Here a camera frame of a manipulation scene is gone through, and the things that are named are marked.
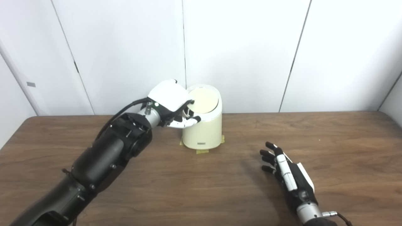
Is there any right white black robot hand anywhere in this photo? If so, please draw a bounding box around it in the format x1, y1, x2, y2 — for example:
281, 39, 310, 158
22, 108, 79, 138
260, 142, 318, 214

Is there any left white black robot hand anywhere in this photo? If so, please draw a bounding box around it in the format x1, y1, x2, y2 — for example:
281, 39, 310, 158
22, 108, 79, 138
148, 79, 201, 129

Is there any cream round bin lid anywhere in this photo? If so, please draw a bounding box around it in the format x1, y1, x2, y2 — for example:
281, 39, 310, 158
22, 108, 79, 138
187, 88, 219, 114

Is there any cream-colored round bin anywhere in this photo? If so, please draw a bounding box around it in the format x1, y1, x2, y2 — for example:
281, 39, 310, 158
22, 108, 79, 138
182, 84, 223, 150

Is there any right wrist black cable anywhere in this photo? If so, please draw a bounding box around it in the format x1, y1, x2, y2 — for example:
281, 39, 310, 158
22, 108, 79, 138
322, 211, 352, 226

